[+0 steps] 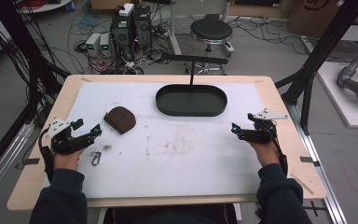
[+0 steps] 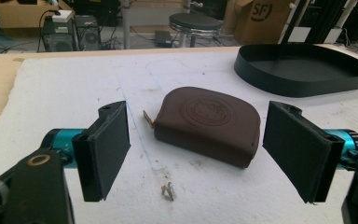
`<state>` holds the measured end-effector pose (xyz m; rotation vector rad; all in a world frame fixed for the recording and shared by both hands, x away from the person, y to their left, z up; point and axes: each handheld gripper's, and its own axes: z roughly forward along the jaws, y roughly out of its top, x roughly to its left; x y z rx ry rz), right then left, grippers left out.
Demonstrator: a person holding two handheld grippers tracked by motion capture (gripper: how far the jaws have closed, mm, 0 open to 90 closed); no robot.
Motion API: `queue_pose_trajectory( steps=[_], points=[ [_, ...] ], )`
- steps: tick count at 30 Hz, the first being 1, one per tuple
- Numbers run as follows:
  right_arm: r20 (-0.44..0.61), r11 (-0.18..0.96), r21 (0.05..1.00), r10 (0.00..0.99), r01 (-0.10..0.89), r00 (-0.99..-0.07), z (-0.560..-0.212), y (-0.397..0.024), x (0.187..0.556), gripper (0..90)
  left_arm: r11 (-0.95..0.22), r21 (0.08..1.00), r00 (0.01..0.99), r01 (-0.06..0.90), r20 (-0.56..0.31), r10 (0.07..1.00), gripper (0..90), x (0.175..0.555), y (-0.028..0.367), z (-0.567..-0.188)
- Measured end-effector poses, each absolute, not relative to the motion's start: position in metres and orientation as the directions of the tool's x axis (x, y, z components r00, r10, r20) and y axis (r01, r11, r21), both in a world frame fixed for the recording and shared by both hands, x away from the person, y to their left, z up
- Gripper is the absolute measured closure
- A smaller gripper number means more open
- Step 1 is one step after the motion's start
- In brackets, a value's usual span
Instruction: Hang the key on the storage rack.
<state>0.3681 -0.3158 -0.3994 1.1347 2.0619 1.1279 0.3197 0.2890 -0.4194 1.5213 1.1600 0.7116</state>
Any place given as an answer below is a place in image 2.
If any black round stool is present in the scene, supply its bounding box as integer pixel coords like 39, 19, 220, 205
168, 12, 224, 49

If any brown cardboard box with logo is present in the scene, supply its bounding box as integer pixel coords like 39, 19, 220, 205
223, 0, 296, 45

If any small black box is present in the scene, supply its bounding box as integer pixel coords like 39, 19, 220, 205
154, 30, 173, 49

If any grey metal post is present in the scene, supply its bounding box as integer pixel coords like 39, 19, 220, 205
120, 0, 132, 50

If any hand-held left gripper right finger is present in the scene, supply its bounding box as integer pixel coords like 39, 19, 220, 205
262, 100, 358, 204

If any black computer tower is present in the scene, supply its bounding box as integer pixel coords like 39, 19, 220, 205
41, 15, 76, 52
73, 14, 102, 51

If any black cable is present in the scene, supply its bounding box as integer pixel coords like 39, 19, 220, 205
36, 8, 62, 53

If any brown zip pouch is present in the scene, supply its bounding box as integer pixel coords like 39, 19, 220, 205
142, 86, 262, 170

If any black oval tray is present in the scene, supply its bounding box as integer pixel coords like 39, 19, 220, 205
233, 43, 358, 98

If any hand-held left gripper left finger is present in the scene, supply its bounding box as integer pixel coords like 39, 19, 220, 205
40, 100, 131, 203

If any white power adapter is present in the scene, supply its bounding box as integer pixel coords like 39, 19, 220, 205
51, 9, 75, 23

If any plain cardboard box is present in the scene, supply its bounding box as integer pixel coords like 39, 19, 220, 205
0, 0, 76, 30

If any white felt mat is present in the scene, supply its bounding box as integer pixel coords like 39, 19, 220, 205
0, 47, 358, 224

